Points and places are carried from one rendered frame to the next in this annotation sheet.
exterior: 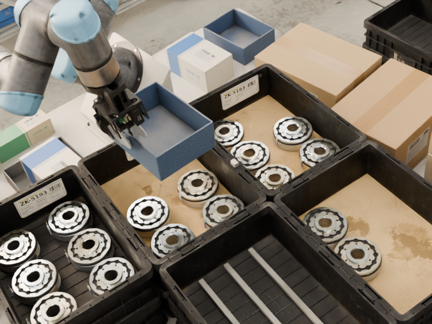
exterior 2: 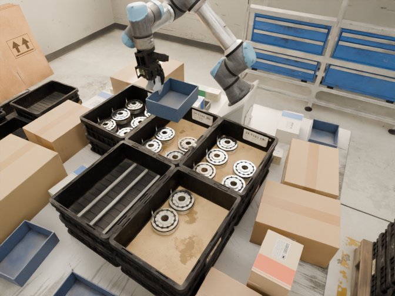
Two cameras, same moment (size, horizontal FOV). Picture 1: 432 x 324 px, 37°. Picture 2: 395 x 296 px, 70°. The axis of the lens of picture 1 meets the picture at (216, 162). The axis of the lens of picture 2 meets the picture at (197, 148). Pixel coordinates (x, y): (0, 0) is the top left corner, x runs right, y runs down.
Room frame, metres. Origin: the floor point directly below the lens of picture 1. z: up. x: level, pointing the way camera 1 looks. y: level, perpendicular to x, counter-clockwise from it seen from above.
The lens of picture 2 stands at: (0.60, -0.83, 1.78)
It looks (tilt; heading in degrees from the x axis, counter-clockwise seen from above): 43 degrees down; 59
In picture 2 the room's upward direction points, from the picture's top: 1 degrees clockwise
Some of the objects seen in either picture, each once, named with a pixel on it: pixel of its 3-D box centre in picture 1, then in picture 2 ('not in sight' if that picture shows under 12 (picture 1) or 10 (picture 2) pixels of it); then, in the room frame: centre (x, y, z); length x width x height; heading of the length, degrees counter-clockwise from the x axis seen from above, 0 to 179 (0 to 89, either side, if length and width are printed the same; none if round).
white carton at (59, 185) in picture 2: not in sight; (78, 188); (0.55, 0.14, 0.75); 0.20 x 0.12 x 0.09; 26
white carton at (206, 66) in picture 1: (199, 62); (288, 127); (1.73, 0.00, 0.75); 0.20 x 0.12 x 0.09; 37
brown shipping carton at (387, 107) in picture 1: (390, 122); (294, 221); (1.27, -0.49, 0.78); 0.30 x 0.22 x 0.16; 129
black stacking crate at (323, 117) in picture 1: (270, 140); (230, 161); (1.19, -0.15, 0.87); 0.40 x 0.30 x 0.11; 28
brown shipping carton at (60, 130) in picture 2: not in sight; (65, 130); (0.58, 0.56, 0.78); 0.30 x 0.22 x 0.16; 30
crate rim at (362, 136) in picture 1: (269, 126); (231, 152); (1.19, -0.15, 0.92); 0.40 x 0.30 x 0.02; 28
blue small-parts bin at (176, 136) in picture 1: (158, 128); (173, 98); (1.04, 0.11, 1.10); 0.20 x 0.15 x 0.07; 34
